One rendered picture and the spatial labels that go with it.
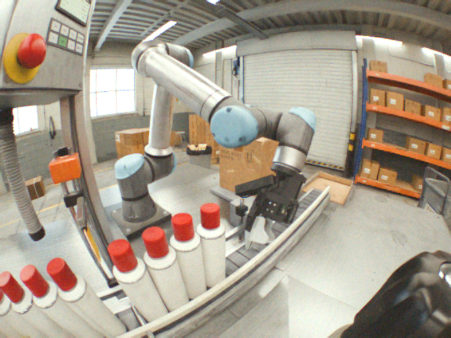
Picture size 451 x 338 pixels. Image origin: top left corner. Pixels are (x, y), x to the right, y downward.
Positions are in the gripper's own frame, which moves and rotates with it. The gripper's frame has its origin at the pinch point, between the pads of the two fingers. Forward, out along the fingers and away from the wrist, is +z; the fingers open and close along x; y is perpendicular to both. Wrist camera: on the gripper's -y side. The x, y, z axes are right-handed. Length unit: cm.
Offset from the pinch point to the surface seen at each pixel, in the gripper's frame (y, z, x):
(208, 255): 1.7, 0.9, -14.4
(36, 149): -522, 115, -177
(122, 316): -2.4, 21.3, -26.3
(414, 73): 124, -370, 300
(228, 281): 4.3, 6.7, -8.1
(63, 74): -7.7, -17.7, -44.9
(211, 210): 1.2, -7.5, -17.4
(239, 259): -0.6, 5.6, 1.1
